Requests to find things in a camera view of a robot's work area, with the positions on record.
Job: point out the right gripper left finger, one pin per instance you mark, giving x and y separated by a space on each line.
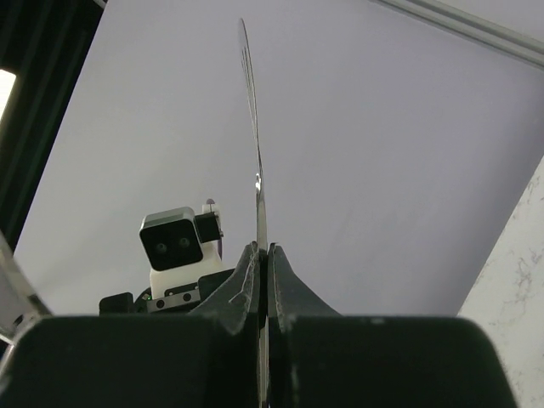
238 296

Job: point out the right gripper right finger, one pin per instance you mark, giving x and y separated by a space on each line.
288 296

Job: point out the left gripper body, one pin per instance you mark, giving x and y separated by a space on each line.
178 300

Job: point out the metal tongs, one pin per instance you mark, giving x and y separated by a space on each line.
261 219

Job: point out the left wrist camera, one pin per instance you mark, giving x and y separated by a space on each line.
170 240

